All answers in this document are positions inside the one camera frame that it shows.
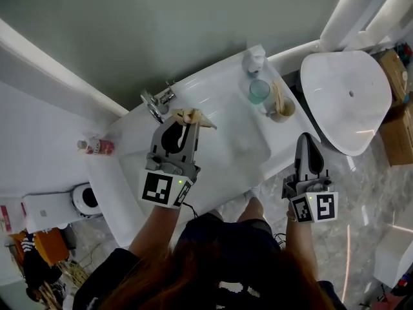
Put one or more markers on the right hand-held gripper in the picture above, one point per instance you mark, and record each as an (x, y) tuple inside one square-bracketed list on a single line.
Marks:
[(326, 205)]

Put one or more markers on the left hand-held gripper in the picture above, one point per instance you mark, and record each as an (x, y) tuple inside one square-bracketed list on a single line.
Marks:
[(156, 187)]

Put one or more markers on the beige ceramic cup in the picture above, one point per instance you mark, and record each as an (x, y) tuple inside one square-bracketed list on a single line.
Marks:
[(284, 113)]

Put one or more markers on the teal glass cup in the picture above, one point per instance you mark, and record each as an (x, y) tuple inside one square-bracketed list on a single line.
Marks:
[(259, 92)]

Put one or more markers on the person's right forearm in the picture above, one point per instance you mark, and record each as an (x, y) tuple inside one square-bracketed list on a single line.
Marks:
[(300, 247)]

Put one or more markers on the person's left forearm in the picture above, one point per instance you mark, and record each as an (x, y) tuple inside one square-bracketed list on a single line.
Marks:
[(155, 228)]

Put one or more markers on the chrome faucet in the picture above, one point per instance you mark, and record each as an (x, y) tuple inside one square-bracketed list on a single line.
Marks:
[(158, 103)]

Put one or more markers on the white ceramic washbasin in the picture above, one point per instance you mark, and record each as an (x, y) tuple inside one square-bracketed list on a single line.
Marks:
[(226, 134)]

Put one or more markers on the white freestanding bathtub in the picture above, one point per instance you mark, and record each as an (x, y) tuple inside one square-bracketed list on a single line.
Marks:
[(345, 108)]

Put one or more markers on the person's leg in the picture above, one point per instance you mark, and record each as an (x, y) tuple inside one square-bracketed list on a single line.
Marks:
[(253, 208)]

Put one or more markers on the pink shampoo bottle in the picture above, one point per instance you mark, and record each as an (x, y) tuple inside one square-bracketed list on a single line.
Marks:
[(100, 147)]

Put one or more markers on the cardboard box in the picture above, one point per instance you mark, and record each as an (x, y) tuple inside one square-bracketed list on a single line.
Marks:
[(392, 73), (398, 137)]

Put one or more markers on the person's dark clothing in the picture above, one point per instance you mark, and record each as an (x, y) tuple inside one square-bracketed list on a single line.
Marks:
[(226, 234)]

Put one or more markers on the white round floor appliance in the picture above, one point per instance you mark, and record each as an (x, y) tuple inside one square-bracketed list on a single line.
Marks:
[(87, 200)]

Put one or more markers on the white soap dispenser bottle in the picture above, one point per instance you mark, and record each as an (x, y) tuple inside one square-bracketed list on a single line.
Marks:
[(253, 60)]

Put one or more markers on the white storage box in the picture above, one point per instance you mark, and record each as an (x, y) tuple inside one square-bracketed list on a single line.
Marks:
[(393, 247)]

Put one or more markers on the white water dispenser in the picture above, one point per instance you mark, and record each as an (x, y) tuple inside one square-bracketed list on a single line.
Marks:
[(48, 208)]

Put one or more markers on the small red item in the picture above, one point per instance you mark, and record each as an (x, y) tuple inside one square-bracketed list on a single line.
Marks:
[(405, 50)]

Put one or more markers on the orange cloth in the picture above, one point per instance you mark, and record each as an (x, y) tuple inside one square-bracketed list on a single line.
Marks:
[(51, 244)]

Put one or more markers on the striped black white cloth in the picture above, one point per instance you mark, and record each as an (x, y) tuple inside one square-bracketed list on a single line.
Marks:
[(28, 244)]

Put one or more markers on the clear large water bottle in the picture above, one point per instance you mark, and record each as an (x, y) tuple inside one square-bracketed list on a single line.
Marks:
[(6, 218)]

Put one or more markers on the white arched wall frame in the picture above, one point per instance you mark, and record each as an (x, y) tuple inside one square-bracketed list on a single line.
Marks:
[(387, 18), (64, 79)]

